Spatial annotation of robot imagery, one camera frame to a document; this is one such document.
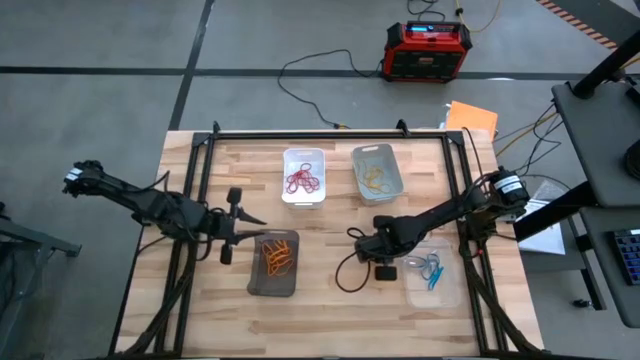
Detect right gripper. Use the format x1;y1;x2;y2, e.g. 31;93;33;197
353;213;417;282

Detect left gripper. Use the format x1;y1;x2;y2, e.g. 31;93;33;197
203;187;268;266

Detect pile of coloured rubber bands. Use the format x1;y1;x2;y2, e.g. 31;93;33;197
362;164;391;191

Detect smoky transparent plastic basket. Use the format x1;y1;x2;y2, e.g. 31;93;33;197
246;228;301;298

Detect clear transparent plastic basket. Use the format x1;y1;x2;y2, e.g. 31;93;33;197
401;237;462;310

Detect white plastic basket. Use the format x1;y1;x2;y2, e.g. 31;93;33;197
281;147;327;210

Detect light grey plastic basket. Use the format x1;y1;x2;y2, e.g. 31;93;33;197
350;143;405;207

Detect orange paper folder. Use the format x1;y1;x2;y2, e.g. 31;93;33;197
443;100;500;142

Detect large white paper sheet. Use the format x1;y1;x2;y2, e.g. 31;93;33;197
505;194;567;257

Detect black desk crossbar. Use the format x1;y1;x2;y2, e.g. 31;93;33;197
512;180;601;242

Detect red portable power station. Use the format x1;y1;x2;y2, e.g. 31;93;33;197
380;19;474;84

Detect grey metal cart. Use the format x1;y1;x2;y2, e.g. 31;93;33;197
0;199;83;360

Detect grey desk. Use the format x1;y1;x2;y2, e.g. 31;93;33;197
550;78;640;209
578;205;640;330

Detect black computer keyboard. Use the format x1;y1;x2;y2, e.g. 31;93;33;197
607;227;640;287

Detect black round desk object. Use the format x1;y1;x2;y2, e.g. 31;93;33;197
623;138;640;182

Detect black desk pole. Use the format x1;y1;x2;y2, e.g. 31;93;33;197
571;28;640;100

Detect hazard striped floor strip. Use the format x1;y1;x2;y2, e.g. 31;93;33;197
533;0;640;51

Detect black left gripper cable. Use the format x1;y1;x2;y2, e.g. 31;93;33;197
196;233;215;262

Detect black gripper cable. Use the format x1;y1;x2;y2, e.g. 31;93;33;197
333;226;375;294
196;233;215;262

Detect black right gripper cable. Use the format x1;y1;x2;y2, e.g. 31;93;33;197
333;226;375;294

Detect black frame corner cable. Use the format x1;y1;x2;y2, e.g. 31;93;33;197
462;127;489;181

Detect black power station cable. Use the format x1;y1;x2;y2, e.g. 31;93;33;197
276;48;387;130

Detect yellow desk cable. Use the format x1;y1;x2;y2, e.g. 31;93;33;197
494;110;559;159

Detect black desk cable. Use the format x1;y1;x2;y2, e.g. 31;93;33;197
499;102;564;176

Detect thin black floor cable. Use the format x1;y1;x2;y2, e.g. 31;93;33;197
406;0;447;24

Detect yellow floor cable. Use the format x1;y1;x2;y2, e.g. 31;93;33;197
453;0;503;34

